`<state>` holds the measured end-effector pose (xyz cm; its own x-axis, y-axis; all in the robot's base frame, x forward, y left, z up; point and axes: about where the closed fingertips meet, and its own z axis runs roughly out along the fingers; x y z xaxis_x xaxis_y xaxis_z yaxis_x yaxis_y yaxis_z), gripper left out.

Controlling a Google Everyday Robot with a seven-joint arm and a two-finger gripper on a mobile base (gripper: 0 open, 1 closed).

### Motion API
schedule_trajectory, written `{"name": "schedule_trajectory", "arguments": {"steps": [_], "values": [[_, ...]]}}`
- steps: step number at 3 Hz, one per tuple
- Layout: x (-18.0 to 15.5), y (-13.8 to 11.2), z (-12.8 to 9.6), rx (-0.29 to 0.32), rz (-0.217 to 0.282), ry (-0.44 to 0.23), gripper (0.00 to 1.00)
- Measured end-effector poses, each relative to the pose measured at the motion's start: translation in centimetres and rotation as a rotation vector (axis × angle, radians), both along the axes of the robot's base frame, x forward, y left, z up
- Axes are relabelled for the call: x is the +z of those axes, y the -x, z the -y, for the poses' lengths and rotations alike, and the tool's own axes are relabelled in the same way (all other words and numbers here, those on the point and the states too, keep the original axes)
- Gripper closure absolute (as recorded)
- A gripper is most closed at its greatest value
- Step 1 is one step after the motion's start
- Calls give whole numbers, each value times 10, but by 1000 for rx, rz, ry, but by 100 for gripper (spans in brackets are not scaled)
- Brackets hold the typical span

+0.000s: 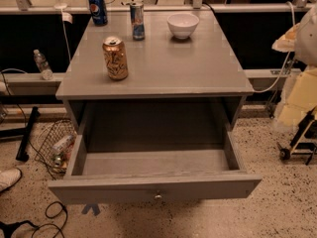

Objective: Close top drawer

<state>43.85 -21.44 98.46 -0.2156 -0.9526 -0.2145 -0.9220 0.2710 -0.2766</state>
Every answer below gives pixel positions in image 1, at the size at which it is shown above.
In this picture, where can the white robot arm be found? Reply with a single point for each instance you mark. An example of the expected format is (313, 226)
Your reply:
(299, 95)

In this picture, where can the grey drawer cabinet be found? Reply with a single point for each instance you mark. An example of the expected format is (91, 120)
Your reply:
(174, 90)

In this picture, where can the black stand leg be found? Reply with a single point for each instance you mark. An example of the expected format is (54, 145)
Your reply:
(22, 153)

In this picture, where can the white shoe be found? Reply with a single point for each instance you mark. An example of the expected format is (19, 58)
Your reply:
(9, 177)

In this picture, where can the slim Red Bull can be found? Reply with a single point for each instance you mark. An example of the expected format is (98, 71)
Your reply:
(137, 20)

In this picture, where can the black wheeled cart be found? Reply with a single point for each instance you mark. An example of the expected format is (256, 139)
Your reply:
(307, 129)

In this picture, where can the white bowl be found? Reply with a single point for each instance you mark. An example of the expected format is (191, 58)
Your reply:
(182, 25)

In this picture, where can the clear plastic water bottle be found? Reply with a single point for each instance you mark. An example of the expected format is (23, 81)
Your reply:
(43, 65)

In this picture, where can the wire basket with trash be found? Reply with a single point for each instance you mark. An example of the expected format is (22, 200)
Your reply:
(56, 146)

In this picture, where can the orange soda can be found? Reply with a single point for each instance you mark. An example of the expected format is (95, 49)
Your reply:
(115, 58)

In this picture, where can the blue Pepsi can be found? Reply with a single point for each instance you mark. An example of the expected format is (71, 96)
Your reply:
(98, 12)

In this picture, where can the grey top drawer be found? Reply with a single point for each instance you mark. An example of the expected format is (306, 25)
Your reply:
(199, 162)

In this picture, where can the blue tape cross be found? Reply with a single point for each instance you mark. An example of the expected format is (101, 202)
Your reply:
(91, 207)

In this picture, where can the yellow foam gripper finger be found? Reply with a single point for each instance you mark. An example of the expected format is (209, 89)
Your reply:
(299, 94)

